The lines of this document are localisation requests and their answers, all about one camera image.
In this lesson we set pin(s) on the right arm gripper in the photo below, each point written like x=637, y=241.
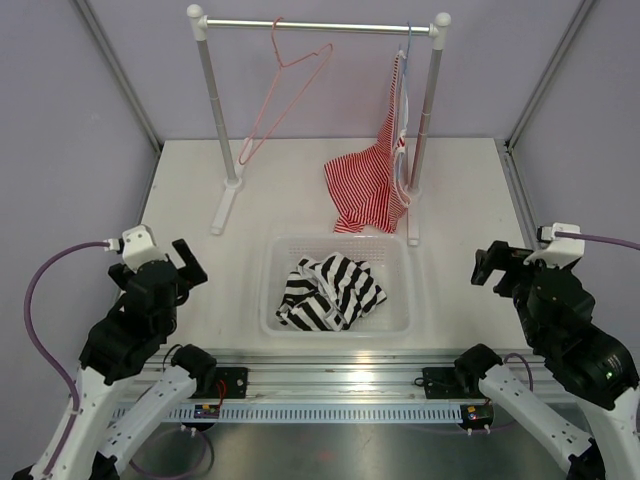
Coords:
x=501, y=255

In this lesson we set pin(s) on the black white striped tank top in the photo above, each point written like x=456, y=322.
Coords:
x=329, y=295

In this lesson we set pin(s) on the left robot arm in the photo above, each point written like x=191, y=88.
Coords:
x=88, y=443

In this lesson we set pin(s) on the pink wire hanger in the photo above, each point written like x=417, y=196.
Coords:
x=282, y=97

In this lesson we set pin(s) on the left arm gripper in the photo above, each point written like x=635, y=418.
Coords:
x=191, y=274

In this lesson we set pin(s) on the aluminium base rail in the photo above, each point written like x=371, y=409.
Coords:
x=384, y=377

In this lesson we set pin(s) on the red white striped tank top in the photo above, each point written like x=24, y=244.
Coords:
x=369, y=187

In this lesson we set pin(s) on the white slotted cable duct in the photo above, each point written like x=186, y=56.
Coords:
x=423, y=413

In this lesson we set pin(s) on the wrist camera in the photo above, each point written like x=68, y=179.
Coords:
x=561, y=246
x=136, y=247

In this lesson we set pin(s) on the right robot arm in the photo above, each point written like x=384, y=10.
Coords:
x=555, y=314

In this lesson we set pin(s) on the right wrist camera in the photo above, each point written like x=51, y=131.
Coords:
x=561, y=246

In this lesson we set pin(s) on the blue wire hanger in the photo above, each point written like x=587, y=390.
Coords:
x=407, y=65

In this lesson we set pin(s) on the white metal clothes rack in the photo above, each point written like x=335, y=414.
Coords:
x=333, y=125

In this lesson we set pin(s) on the white plastic laundry basket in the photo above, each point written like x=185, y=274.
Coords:
x=390, y=265

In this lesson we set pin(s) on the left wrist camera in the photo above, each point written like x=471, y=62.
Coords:
x=136, y=247

